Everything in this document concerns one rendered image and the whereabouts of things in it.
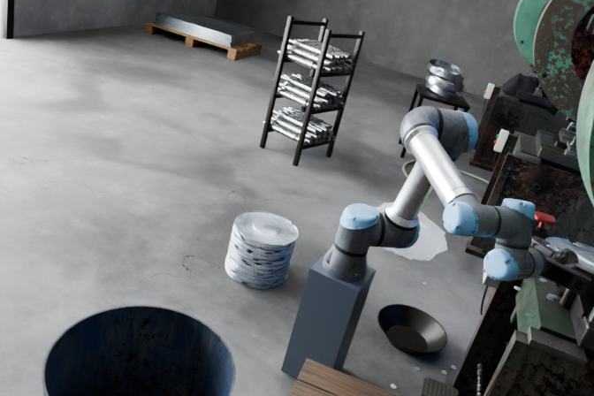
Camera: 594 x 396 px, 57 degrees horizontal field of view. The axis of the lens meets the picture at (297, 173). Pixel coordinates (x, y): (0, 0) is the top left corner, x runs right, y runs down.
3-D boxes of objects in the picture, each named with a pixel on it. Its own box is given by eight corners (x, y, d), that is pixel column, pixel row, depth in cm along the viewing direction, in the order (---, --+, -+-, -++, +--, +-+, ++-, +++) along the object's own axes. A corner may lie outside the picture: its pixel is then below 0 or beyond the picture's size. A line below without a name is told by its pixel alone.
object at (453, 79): (399, 157, 451) (430, 63, 421) (397, 140, 493) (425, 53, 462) (446, 170, 450) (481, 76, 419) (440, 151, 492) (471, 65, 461)
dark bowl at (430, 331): (366, 346, 223) (371, 332, 221) (380, 308, 250) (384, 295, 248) (438, 376, 217) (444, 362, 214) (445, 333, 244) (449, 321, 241)
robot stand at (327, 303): (280, 370, 200) (309, 268, 183) (301, 344, 215) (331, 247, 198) (324, 395, 194) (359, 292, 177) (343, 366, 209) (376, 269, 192)
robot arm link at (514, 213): (506, 201, 124) (498, 248, 125) (544, 204, 128) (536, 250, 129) (483, 194, 131) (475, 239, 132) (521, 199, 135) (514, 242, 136)
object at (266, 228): (255, 250, 227) (255, 248, 227) (223, 215, 248) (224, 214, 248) (310, 241, 245) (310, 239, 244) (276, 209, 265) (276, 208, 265)
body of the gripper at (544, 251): (544, 238, 147) (521, 239, 140) (574, 255, 141) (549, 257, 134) (532, 262, 150) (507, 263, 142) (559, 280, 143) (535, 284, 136)
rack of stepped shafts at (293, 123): (300, 169, 379) (335, 32, 343) (253, 143, 402) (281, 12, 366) (335, 159, 412) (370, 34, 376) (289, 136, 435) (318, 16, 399)
